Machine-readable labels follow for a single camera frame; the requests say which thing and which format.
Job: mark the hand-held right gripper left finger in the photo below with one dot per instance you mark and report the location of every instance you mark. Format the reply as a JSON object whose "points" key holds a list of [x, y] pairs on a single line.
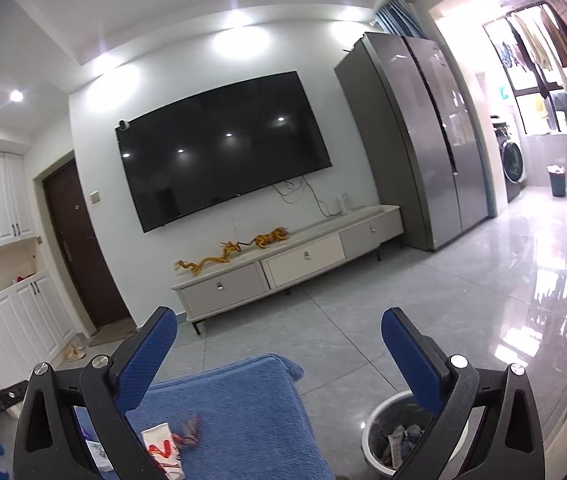
{"points": [[146, 360]]}

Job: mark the gold tiger ornament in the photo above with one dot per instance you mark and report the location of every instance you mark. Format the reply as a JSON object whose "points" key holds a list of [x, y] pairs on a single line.
{"points": [[271, 238]]}

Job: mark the blue waste bin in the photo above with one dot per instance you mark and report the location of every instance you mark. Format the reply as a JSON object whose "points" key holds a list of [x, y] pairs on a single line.
{"points": [[557, 182]]}

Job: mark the crumpled wrappers in bin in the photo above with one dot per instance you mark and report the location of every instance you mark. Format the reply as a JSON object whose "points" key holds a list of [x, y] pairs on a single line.
{"points": [[403, 440]]}

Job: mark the hanging laundry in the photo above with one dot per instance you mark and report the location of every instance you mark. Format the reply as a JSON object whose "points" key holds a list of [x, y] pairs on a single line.
{"points": [[543, 45]]}

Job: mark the blue fluffy blanket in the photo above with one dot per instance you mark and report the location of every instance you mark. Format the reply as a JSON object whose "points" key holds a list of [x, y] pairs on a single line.
{"points": [[243, 410]]}

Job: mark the black wall television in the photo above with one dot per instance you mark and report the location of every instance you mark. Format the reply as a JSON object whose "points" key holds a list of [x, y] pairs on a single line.
{"points": [[223, 150]]}

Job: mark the dark brown door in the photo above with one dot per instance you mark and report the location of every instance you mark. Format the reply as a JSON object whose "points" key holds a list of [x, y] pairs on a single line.
{"points": [[83, 245]]}

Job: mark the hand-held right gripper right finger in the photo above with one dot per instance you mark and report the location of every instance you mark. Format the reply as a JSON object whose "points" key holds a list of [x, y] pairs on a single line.
{"points": [[408, 360]]}

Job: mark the brown doormat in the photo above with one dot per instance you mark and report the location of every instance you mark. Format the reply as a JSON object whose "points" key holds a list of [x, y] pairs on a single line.
{"points": [[112, 335]]}

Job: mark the white grey television cabinet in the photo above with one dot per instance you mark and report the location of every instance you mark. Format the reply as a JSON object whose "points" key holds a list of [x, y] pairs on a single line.
{"points": [[288, 260]]}

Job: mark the grey washing machine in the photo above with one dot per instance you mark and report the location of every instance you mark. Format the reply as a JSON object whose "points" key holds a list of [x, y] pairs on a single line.
{"points": [[511, 160]]}

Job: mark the silver double-door refrigerator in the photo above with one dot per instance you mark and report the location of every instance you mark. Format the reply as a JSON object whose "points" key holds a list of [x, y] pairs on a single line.
{"points": [[413, 140]]}

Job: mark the blue curtain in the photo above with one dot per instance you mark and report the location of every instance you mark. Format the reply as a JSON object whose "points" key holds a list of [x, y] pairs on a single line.
{"points": [[396, 19]]}

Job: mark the small white webcam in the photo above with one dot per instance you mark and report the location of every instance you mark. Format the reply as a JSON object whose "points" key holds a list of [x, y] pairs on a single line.
{"points": [[124, 124]]}

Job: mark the grey wrapper with red ribbon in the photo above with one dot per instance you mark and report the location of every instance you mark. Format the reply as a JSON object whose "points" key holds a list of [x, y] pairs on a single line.
{"points": [[191, 432]]}

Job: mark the white printed plastic bag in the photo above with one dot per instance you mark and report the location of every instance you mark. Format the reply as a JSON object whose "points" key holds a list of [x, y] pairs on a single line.
{"points": [[95, 455]]}

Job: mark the grey round trash bin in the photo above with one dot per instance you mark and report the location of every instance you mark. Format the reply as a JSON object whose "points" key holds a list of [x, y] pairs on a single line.
{"points": [[378, 425]]}

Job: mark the beige wall switch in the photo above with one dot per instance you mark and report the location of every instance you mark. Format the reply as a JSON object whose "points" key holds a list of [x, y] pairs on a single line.
{"points": [[94, 196]]}

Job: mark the gold dragon ornament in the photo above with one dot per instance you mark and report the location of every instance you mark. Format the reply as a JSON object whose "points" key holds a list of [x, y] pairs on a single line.
{"points": [[213, 260]]}

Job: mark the white base cabinets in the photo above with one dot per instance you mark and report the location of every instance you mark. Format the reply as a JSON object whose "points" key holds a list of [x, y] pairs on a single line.
{"points": [[23, 325]]}

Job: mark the recessed ceiling light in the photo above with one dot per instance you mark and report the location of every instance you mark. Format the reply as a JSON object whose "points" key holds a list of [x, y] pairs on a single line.
{"points": [[15, 95]]}

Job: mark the red and white packaging bag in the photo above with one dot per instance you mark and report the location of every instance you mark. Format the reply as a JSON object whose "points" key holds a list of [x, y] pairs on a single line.
{"points": [[163, 447]]}

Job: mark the balcony window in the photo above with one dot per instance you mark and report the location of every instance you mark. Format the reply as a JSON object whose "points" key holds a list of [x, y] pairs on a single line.
{"points": [[563, 105]]}

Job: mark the beige slippers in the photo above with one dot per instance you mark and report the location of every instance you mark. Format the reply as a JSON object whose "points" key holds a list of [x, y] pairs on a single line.
{"points": [[74, 352]]}

